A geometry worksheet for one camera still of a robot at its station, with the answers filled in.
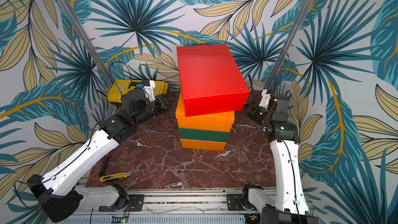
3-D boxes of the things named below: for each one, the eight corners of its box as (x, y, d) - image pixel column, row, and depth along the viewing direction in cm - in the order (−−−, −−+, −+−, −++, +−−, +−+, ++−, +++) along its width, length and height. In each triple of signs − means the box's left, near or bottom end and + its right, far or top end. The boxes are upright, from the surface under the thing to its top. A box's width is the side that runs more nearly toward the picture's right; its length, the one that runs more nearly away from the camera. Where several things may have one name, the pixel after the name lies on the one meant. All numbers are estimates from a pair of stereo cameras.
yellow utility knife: (102, 182, 81) (99, 181, 79) (103, 177, 82) (100, 176, 80) (131, 177, 83) (129, 176, 80) (131, 173, 84) (130, 171, 82)
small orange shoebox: (181, 148, 93) (180, 141, 85) (182, 143, 95) (181, 135, 87) (223, 153, 92) (225, 145, 84) (223, 147, 94) (225, 140, 86)
